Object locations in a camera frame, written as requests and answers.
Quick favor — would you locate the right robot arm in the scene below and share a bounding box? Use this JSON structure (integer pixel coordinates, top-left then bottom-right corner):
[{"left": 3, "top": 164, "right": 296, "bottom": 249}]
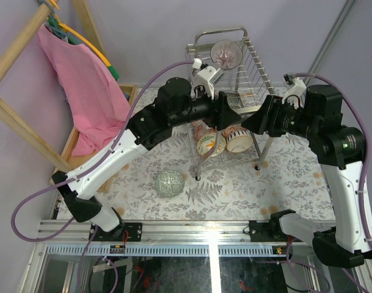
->
[{"left": 242, "top": 85, "right": 372, "bottom": 269}]

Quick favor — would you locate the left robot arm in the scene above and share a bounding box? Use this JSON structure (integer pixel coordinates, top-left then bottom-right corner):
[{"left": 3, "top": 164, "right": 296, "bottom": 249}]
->
[{"left": 52, "top": 78, "right": 241, "bottom": 241}]

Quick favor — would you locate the blue patterned bowl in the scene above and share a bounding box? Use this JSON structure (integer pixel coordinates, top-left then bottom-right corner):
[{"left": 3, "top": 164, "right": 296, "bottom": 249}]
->
[{"left": 227, "top": 93, "right": 243, "bottom": 109}]

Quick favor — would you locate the wooden tray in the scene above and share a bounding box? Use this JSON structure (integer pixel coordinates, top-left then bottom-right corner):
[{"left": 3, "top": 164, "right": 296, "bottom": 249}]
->
[{"left": 61, "top": 84, "right": 138, "bottom": 193}]

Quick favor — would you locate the pink cloth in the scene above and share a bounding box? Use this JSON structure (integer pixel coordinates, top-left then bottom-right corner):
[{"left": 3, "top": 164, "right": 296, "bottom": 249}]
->
[{"left": 37, "top": 26, "right": 130, "bottom": 156}]

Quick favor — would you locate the green plastic hanger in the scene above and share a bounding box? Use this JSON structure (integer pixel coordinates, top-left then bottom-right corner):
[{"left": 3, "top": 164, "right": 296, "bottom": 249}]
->
[{"left": 45, "top": 16, "right": 120, "bottom": 81}]

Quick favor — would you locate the purple striped bowl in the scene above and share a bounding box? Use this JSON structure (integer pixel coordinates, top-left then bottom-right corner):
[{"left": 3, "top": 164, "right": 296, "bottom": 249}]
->
[{"left": 210, "top": 40, "right": 243, "bottom": 70}]

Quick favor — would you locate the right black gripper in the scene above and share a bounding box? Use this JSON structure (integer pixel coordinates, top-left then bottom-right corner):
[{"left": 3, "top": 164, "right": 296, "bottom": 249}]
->
[{"left": 240, "top": 94, "right": 318, "bottom": 139}]

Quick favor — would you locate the yellow plastic hanger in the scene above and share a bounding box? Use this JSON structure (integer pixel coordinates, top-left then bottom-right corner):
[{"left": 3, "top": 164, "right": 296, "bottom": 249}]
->
[{"left": 38, "top": 1, "right": 111, "bottom": 68}]

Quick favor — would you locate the cream bowl orange rim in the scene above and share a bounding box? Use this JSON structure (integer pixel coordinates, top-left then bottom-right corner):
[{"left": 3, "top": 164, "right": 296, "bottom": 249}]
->
[{"left": 226, "top": 130, "right": 253, "bottom": 153}]

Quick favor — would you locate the aluminium rail frame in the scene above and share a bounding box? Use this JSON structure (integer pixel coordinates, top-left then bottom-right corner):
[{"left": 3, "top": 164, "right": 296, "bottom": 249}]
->
[{"left": 20, "top": 213, "right": 372, "bottom": 292}]

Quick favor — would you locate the aluminium corner post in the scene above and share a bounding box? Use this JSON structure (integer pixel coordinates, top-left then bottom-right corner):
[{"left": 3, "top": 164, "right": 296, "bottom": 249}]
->
[{"left": 308, "top": 0, "right": 357, "bottom": 73}]

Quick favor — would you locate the stainless steel dish rack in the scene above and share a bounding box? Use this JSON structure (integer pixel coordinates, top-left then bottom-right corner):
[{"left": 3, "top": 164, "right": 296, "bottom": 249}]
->
[{"left": 186, "top": 26, "right": 274, "bottom": 181}]

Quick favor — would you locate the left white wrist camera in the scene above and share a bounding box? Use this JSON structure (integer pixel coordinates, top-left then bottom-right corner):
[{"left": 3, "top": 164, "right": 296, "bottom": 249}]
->
[{"left": 192, "top": 58, "right": 224, "bottom": 100}]

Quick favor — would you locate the orange flower patterned bowl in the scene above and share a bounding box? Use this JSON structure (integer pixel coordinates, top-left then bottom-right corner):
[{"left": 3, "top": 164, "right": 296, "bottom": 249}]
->
[{"left": 197, "top": 133, "right": 226, "bottom": 157}]

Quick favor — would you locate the wooden clothes rack frame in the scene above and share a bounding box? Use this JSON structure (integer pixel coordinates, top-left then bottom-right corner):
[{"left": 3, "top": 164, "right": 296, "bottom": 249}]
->
[{"left": 0, "top": 0, "right": 106, "bottom": 184}]

